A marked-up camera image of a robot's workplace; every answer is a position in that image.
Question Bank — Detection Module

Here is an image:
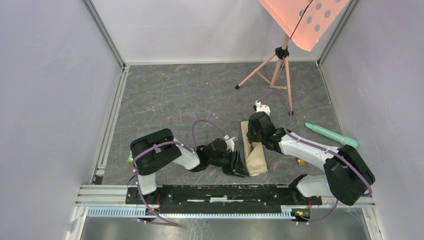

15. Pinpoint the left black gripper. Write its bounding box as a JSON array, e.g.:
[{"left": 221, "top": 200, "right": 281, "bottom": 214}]
[{"left": 208, "top": 149, "right": 250, "bottom": 178}]

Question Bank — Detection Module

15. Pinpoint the beige cloth napkin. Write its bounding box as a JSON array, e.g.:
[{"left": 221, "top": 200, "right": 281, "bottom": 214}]
[{"left": 240, "top": 121, "right": 268, "bottom": 177}]

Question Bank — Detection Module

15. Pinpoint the gold spoon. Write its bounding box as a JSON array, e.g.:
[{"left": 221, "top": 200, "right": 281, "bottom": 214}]
[{"left": 297, "top": 158, "right": 307, "bottom": 166}]

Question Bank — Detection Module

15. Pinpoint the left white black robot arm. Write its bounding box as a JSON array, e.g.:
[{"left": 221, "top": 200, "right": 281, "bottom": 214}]
[{"left": 129, "top": 128, "right": 249, "bottom": 204}]

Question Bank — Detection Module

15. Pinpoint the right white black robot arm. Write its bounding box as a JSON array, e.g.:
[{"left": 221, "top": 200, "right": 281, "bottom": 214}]
[{"left": 246, "top": 111, "right": 376, "bottom": 206}]

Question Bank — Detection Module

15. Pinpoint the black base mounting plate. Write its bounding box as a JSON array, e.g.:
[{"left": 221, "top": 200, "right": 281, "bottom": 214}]
[{"left": 125, "top": 184, "right": 323, "bottom": 214}]

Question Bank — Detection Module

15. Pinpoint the small green toy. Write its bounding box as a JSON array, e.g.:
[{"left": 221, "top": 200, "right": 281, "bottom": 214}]
[{"left": 126, "top": 154, "right": 134, "bottom": 164}]

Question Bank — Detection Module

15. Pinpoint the pink music stand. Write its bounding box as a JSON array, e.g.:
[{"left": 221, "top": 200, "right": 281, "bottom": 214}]
[{"left": 235, "top": 0, "right": 349, "bottom": 115}]

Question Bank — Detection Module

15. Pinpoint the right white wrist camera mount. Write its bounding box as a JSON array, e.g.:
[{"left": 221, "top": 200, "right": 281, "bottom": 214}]
[{"left": 253, "top": 100, "right": 271, "bottom": 116}]

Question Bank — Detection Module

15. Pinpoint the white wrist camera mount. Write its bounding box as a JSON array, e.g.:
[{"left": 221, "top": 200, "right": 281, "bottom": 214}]
[
  {"left": 223, "top": 135, "right": 238, "bottom": 152},
  {"left": 253, "top": 100, "right": 271, "bottom": 116}
]

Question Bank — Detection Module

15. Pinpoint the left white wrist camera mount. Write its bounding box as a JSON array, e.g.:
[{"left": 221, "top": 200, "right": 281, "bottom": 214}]
[{"left": 223, "top": 135, "right": 238, "bottom": 152}]

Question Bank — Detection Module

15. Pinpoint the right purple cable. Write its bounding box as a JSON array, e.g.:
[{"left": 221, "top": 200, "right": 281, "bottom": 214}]
[{"left": 258, "top": 92, "right": 374, "bottom": 226}]

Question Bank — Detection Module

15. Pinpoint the white slotted cable duct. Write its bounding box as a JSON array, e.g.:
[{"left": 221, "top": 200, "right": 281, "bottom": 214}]
[{"left": 86, "top": 206, "right": 295, "bottom": 220}]

